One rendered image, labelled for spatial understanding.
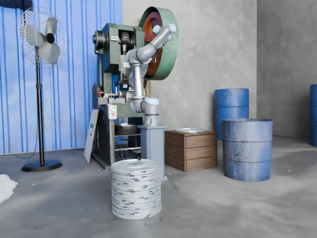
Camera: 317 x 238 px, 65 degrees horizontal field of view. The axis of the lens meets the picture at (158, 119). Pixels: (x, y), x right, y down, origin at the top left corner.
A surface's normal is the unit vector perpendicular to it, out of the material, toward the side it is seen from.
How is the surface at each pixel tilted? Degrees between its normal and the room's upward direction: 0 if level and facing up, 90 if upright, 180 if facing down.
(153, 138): 90
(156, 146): 90
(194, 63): 90
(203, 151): 90
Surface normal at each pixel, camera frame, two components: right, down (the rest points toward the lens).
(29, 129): 0.44, 0.04
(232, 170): -0.76, 0.08
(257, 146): 0.11, 0.09
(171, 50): 0.42, 0.37
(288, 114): -0.90, 0.04
